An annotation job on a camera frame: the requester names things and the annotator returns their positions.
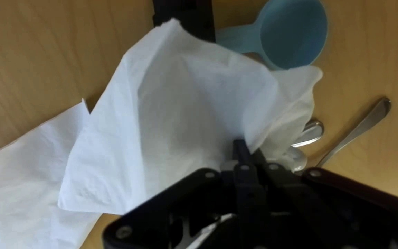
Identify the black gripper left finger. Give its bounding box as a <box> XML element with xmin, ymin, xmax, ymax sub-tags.
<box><xmin>100</xmin><ymin>139</ymin><xmax>265</xmax><ymax>249</ymax></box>

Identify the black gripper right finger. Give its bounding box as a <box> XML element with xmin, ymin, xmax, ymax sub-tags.
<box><xmin>252</xmin><ymin>150</ymin><xmax>398</xmax><ymax>249</ymax></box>

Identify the white paper towel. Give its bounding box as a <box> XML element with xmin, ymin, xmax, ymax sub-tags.
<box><xmin>0</xmin><ymin>19</ymin><xmax>324</xmax><ymax>249</ymax></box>

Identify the silver spoon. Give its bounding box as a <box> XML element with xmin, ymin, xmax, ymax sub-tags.
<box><xmin>314</xmin><ymin>96</ymin><xmax>392</xmax><ymax>169</ymax></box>

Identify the blue plastic measuring cup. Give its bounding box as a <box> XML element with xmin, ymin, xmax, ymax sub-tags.
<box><xmin>214</xmin><ymin>0</ymin><xmax>328</xmax><ymax>73</ymax></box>

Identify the black rectangular block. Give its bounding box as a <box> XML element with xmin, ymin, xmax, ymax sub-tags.
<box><xmin>150</xmin><ymin>0</ymin><xmax>216</xmax><ymax>45</ymax></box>

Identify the thick-handled silver utensil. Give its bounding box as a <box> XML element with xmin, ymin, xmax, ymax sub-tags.
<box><xmin>276</xmin><ymin>118</ymin><xmax>325</xmax><ymax>175</ymax></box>

